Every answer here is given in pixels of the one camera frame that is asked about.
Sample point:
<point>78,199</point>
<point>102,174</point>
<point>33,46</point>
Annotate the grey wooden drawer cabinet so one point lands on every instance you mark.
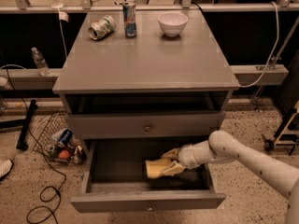
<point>151,73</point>

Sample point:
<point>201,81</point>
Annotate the black bar on floor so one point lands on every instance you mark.
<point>22,144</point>

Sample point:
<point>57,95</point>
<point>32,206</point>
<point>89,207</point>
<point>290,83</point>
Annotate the orange fruit in basket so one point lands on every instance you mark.
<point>64,155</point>

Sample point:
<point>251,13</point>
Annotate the metal railing frame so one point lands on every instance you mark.
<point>149,7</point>

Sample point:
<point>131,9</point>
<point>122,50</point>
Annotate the white ceramic bowl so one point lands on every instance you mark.
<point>172,23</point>

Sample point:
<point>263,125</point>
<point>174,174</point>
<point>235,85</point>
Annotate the clear plastic water bottle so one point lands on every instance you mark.
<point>40,62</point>

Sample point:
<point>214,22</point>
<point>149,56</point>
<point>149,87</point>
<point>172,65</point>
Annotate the upright blue energy drink can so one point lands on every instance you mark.
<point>128,10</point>

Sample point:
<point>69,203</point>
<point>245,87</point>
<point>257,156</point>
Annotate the crushed green soda can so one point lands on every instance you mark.
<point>101,28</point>

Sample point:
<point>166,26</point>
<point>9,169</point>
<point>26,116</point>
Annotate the blue can in basket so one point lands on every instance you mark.
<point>63,137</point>

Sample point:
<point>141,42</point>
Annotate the closed grey drawer with knob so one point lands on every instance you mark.
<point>111,126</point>

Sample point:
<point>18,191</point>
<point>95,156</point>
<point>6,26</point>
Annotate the yellow sponge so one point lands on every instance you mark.
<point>155,169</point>

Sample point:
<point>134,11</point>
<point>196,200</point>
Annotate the white shoe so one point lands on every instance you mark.
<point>5,168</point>

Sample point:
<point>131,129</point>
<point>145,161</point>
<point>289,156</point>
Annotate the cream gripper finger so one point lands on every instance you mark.
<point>171,154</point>
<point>173,168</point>

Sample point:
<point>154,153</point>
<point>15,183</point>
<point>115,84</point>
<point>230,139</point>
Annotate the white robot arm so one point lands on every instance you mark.
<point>221,147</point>

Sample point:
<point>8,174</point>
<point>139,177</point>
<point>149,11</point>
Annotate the open grey bottom drawer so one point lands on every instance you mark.
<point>115,178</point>

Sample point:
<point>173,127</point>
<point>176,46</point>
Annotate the wire basket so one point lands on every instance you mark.
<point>46,143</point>

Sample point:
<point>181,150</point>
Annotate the wheeled cart base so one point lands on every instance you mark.
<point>281,138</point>

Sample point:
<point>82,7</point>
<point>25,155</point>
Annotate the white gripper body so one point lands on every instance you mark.
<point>188,156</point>

